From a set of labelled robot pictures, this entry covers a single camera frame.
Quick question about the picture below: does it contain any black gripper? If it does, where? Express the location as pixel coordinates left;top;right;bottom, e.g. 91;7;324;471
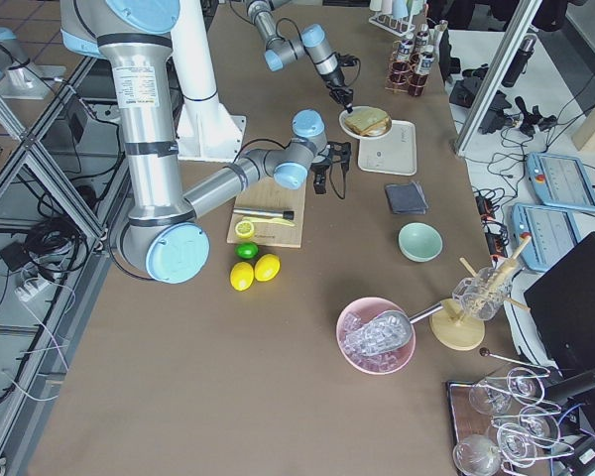
324;68;353;113
310;159;332;194

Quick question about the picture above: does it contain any bread slice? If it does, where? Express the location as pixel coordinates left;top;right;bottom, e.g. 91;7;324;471
359;121;392;138
344;107;390;135

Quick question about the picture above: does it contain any white round plate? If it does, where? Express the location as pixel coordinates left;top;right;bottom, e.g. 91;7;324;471
338;106;376;139

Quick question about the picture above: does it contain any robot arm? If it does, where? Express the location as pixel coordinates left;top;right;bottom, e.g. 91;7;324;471
60;1;327;284
245;1;353;112

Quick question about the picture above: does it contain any cream rabbit tray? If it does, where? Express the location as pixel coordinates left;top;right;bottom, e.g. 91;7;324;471
358;120;417;177

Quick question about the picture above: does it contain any tray of wine glasses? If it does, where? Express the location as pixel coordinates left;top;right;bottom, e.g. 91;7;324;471
446;365;574;475

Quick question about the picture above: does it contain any bread slice on plate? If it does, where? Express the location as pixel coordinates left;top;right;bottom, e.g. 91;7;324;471
359;121;392;138

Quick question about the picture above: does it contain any steel muddler black tip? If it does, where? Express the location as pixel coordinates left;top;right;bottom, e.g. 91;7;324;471
233;207;295;221

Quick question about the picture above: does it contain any wooden cutting board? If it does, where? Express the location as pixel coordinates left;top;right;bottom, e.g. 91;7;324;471
226;178;306;248

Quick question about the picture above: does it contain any yellow plastic knife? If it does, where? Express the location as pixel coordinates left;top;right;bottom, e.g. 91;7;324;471
242;216;296;227

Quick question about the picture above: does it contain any tea bottle lower left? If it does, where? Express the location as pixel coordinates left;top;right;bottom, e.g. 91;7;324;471
408;45;434;97

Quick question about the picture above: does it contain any tea bottle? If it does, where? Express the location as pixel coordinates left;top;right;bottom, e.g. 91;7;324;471
408;45;434;97
393;35;414;73
413;24;429;54

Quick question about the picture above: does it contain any tea bottle upper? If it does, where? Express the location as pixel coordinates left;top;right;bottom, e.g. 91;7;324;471
393;35;414;73

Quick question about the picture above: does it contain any grey folded cloth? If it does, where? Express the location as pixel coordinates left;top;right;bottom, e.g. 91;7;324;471
385;181;428;214

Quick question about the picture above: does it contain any half cut lemon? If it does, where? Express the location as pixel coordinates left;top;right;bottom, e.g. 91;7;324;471
234;219;255;239

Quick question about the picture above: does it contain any yellow lemon upper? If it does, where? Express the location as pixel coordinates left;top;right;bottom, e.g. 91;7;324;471
254;253;281;282

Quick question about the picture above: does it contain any yellow lemon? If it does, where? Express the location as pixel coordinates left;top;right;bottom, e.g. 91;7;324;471
254;253;281;282
229;262;255;292

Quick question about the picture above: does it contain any green lime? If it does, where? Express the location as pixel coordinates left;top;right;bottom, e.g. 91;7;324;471
235;242;259;260

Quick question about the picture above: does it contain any tea bottle lower right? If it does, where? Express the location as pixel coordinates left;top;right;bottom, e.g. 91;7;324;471
413;24;429;54

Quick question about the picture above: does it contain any green ceramic bowl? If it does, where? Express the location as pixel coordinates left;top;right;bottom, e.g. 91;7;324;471
398;222;443;263

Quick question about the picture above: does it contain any yellow lemon lower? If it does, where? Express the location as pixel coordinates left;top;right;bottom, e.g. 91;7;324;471
229;262;255;292

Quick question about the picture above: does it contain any pink bowl with ice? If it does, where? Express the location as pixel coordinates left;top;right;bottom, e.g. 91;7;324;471
336;297;416;375

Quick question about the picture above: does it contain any metal ice scoop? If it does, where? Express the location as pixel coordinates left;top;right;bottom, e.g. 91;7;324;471
355;302;443;356

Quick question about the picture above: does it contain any wooden mug tree stand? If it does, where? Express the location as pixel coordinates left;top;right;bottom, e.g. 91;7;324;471
430;235;532;351

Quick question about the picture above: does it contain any glass mug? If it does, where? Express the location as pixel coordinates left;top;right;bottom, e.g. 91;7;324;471
452;267;512;321

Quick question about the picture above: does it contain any blue teach pendant far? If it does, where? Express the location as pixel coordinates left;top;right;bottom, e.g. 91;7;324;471
526;153;595;212

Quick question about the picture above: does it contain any blue teach pendant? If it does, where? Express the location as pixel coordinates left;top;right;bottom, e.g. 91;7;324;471
526;153;595;212
512;203;581;273

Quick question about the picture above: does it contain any blue teach pendant near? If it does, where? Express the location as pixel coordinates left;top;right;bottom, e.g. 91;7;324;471
512;203;581;273

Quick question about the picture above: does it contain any black laptop monitor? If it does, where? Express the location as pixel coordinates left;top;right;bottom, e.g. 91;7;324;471
525;232;595;371

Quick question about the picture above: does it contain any copper wire bottle rack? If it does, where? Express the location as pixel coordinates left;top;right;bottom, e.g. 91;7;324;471
386;25;438;97

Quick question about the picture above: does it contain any white wire cup rack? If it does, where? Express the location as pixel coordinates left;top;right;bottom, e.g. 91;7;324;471
369;0;425;37

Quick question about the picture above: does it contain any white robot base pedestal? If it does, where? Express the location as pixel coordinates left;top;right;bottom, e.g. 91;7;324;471
171;1;246;163

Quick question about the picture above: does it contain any aluminium frame post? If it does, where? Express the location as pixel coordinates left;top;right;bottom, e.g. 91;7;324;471
453;0;541;158

